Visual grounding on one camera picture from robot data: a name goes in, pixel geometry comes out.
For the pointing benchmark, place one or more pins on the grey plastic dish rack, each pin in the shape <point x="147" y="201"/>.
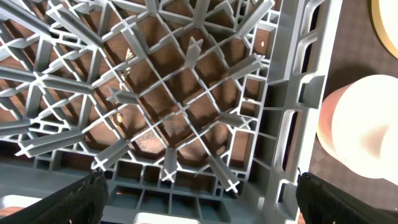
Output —
<point x="194" y="111"/>

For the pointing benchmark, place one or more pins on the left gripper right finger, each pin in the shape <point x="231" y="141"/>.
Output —
<point x="321" y="202"/>

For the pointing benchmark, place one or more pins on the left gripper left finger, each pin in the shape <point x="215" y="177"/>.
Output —
<point x="80" y="202"/>

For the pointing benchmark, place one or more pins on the dark brown serving tray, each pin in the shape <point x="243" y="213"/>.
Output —
<point x="357" y="53"/>

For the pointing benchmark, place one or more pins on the yellow-green round plate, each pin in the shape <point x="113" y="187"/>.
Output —
<point x="384" y="16"/>

